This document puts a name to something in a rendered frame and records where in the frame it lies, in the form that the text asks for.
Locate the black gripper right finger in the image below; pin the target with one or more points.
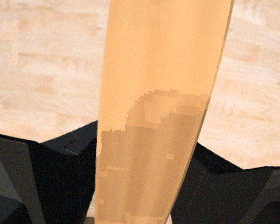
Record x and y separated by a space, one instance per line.
215 191

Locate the light wooden board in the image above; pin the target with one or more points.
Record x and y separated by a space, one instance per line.
161 59

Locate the wooden post with slot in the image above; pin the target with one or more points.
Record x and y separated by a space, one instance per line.
89 220

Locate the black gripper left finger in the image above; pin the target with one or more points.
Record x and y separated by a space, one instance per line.
54 179

